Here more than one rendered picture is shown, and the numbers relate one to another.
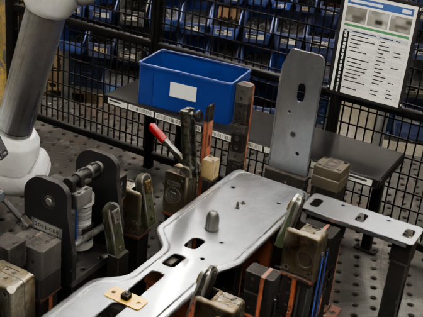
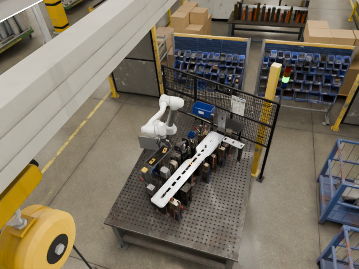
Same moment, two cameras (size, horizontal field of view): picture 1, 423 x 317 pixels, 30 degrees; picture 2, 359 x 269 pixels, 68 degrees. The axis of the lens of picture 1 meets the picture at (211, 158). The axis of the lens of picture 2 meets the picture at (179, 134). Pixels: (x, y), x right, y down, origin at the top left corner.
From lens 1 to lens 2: 1.91 m
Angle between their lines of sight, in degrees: 21
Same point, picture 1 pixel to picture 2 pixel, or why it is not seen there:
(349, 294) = (234, 151)
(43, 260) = (178, 158)
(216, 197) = (207, 139)
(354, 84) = (234, 111)
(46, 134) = not seen: hidden behind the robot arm
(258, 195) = (214, 137)
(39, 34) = (173, 112)
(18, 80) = (170, 118)
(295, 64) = (220, 113)
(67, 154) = (179, 117)
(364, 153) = (236, 125)
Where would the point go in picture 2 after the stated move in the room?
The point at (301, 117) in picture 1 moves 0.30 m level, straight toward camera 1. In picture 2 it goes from (222, 122) to (219, 137)
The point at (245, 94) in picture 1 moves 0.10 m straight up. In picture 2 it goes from (212, 116) to (212, 111)
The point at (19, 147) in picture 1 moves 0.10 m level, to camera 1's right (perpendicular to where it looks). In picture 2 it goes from (171, 128) to (177, 128)
